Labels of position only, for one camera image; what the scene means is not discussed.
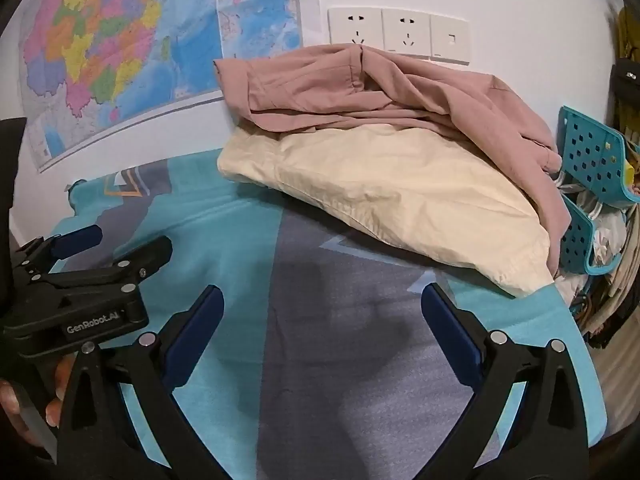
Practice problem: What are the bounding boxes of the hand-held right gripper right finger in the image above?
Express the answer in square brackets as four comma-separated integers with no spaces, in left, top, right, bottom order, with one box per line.
[420,282,591,480]

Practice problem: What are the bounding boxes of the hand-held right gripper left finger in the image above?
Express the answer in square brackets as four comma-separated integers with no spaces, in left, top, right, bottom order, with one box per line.
[56,285,236,480]

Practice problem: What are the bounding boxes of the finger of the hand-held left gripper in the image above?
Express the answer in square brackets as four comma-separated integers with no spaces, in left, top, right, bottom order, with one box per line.
[12,225,103,273]
[30,236,173,293]

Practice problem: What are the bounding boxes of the cream garment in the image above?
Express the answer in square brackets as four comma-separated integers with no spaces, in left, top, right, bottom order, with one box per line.
[217,122,556,298]

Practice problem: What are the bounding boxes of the pink garment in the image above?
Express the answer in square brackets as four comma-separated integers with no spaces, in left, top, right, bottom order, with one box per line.
[212,44,573,273]

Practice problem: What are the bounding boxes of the pile of beige clothes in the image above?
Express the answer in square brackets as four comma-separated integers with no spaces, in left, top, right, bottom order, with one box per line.
[552,170,640,351]

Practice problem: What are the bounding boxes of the person's left hand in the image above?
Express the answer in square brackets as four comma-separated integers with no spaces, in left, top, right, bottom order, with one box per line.
[0,352,78,448]

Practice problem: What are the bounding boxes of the teal grey printed bed sheet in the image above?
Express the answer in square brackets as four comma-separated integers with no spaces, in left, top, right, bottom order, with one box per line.
[10,152,608,480]

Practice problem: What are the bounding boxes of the teal plastic basket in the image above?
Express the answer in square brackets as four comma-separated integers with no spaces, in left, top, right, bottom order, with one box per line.
[557,105,637,211]
[561,195,628,276]

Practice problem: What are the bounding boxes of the black hanging object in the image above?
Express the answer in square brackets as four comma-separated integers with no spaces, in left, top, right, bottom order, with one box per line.
[611,57,640,106]

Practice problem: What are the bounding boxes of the olive yellow cloth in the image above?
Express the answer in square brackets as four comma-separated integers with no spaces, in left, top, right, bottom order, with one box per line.
[616,5,640,61]

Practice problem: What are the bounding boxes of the colourful wall map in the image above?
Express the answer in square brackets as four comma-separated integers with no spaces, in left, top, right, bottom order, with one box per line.
[17,0,306,173]

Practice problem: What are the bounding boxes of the white wall socket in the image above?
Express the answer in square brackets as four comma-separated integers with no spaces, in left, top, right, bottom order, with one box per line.
[381,8,433,58]
[327,6,386,53]

